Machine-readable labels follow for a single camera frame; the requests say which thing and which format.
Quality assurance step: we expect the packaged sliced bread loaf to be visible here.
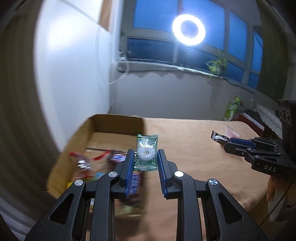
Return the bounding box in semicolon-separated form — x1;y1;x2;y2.
224;126;240;138

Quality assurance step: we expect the dark chocolate bar wrapper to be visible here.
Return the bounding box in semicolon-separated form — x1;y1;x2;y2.
108;149;141;200

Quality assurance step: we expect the green gift bag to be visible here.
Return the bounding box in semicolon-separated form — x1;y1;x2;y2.
224;95;241;121

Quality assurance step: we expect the green mint candy packet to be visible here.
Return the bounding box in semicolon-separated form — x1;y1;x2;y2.
134;134;159;172

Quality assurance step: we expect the potted green plant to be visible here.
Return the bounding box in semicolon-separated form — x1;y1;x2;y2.
206;57;227;77

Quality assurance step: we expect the ring light on tripod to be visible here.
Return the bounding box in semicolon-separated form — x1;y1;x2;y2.
171;14;206;63

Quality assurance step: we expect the tan table blanket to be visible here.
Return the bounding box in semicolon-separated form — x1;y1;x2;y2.
111;117;275;241

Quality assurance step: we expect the brown cardboard box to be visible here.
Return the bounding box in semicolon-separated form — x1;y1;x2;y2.
47;114;145;199

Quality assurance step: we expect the white lace cloth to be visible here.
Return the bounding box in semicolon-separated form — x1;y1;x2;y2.
253;103;282;138

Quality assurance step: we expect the white hanging cable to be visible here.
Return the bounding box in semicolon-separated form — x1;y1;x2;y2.
96;27;132;86

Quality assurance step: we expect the small dark candy wrapper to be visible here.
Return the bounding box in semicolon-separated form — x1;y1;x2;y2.
211;131;230;146

